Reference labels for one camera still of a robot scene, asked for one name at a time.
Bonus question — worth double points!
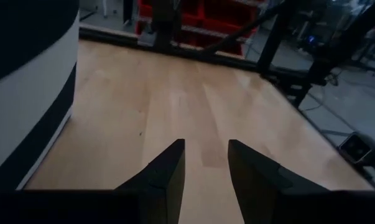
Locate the black box device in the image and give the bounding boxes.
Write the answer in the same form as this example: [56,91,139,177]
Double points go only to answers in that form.
[338,132,375,166]

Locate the red storage bin shelf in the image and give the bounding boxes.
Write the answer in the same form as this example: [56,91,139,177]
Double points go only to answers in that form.
[136,0,259,57]

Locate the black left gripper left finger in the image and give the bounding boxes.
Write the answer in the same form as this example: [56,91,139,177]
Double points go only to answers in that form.
[114,138,187,224]

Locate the black aluminium table frame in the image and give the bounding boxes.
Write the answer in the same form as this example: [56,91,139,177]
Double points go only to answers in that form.
[78,0,375,110]

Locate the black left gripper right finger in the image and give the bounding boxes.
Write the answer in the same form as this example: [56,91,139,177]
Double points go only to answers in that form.
[227,139,330,224]

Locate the navy white-striped fabric bin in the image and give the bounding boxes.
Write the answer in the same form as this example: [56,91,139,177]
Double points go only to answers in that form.
[0,0,81,195]

